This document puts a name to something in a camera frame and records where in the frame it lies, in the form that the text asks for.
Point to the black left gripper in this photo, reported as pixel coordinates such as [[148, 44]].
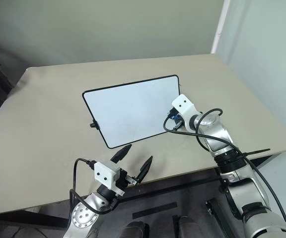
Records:
[[123, 180]]

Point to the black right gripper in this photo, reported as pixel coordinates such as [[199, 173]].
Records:
[[175, 127]]

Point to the blue whiteboard eraser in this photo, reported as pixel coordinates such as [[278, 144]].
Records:
[[174, 116]]

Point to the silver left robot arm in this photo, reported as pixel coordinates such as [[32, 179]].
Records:
[[83, 216]]

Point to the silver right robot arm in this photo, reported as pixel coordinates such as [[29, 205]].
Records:
[[244, 189]]

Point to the black-framed whiteboard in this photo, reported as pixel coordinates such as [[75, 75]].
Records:
[[133, 114]]

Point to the black whiteboard clip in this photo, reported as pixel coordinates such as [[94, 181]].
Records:
[[93, 124]]

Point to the black tape strip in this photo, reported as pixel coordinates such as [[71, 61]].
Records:
[[155, 210]]

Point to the dark rounded shape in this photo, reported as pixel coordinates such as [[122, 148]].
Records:
[[190, 228], [138, 230]]

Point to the black zip tie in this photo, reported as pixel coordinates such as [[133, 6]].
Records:
[[259, 150]]

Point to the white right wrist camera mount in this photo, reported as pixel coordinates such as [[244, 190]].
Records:
[[184, 104]]

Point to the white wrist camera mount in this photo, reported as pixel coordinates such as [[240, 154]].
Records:
[[106, 173], [184, 104]]

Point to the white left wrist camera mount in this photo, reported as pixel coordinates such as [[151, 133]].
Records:
[[106, 173]]

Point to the black metal bracket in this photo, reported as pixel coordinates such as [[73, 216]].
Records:
[[213, 210]]

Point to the white wall trunking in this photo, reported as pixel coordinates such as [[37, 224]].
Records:
[[220, 29]]

